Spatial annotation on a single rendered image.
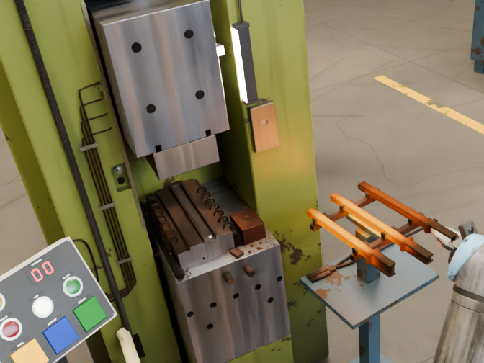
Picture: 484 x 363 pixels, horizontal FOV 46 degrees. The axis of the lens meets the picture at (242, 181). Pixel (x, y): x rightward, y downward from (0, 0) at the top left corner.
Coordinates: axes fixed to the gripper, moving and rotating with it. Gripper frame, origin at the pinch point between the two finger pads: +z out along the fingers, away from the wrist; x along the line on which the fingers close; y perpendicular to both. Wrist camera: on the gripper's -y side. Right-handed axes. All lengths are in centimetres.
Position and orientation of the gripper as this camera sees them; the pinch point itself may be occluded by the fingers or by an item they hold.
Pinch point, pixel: (436, 227)
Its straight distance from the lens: 193.8
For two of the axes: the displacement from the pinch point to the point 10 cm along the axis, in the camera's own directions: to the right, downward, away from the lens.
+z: -5.1, -4.1, 7.6
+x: 8.5, -3.7, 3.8
